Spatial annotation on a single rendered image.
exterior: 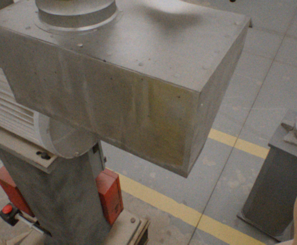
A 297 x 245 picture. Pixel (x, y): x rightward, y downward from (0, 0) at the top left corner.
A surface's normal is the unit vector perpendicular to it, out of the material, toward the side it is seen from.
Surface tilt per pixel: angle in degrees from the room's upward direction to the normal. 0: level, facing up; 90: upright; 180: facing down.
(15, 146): 0
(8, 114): 3
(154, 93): 90
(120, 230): 24
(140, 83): 90
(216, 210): 0
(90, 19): 90
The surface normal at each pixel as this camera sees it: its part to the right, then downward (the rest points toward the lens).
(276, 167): -0.60, 0.58
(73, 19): 0.10, 0.72
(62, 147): 0.55, 0.67
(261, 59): -0.01, -0.70
